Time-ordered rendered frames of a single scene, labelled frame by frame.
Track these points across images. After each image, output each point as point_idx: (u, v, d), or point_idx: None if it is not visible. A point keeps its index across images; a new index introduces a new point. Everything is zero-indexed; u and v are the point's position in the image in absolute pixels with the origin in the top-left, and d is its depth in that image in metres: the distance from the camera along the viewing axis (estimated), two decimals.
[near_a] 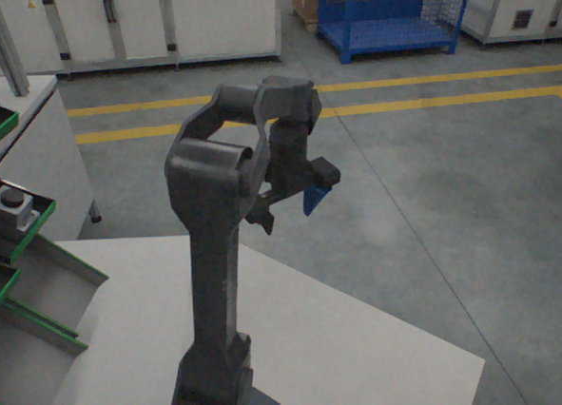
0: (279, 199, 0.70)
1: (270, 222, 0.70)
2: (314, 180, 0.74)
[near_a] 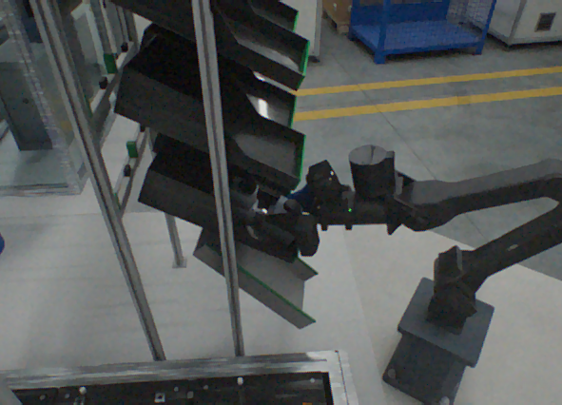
0: None
1: None
2: None
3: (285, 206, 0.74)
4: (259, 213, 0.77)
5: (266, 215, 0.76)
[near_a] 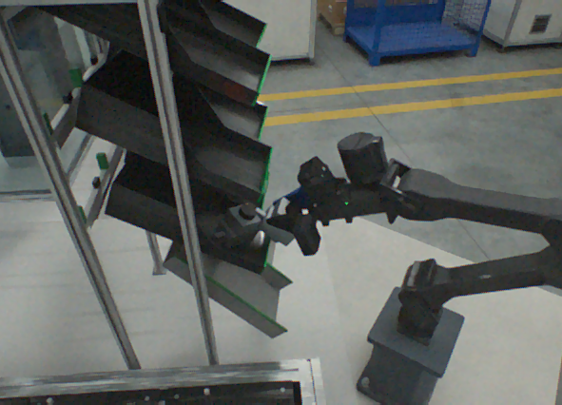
0: None
1: None
2: None
3: (287, 210, 0.74)
4: (260, 213, 0.77)
5: (267, 216, 0.76)
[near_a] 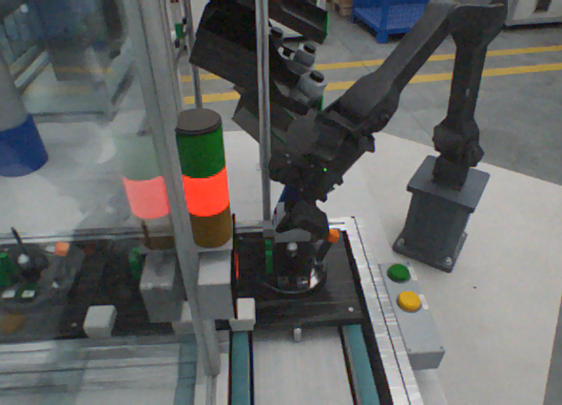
0: (314, 198, 0.73)
1: None
2: None
3: (286, 210, 0.74)
4: (268, 229, 0.77)
5: (275, 226, 0.76)
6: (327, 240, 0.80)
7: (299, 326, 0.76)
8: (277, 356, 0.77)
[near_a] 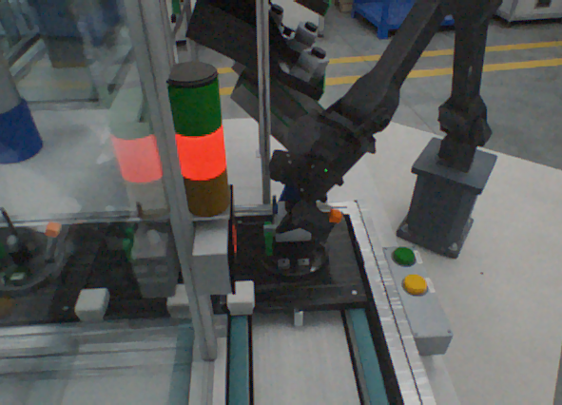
0: (315, 199, 0.72)
1: None
2: None
3: (287, 209, 0.74)
4: (269, 228, 0.77)
5: (276, 225, 0.76)
6: (330, 220, 0.76)
7: (300, 310, 0.73)
8: (277, 341, 0.74)
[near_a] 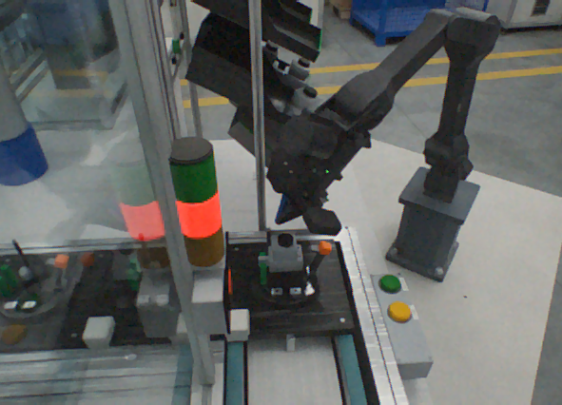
0: None
1: None
2: None
3: (280, 243, 0.80)
4: (263, 260, 0.83)
5: (269, 258, 0.82)
6: (320, 252, 0.82)
7: (292, 337, 0.79)
8: (270, 366, 0.80)
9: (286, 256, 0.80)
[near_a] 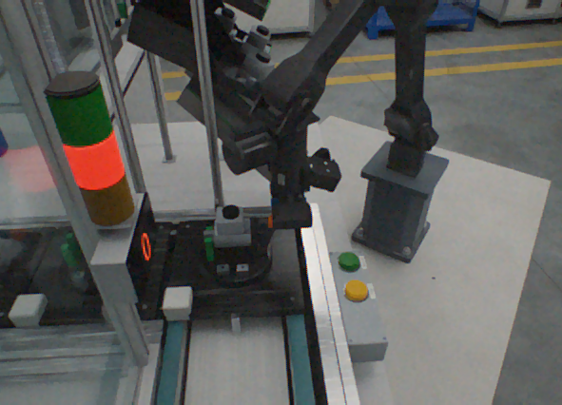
0: (279, 190, 0.71)
1: (272, 197, 0.75)
2: (284, 192, 0.71)
3: (224, 216, 0.74)
4: (208, 234, 0.77)
5: (215, 231, 0.76)
6: (269, 225, 0.76)
7: (237, 316, 0.73)
8: (214, 348, 0.74)
9: (231, 229, 0.74)
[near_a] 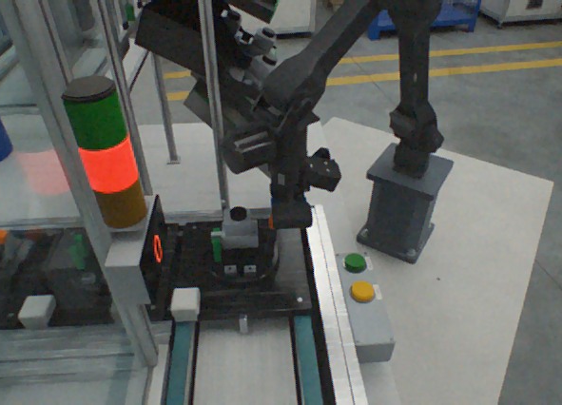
0: (279, 189, 0.71)
1: (272, 197, 0.75)
2: (284, 192, 0.71)
3: (232, 217, 0.74)
4: (216, 235, 0.77)
5: (222, 233, 0.76)
6: (270, 226, 0.76)
7: (244, 317, 0.73)
8: (222, 349, 0.74)
9: (239, 231, 0.75)
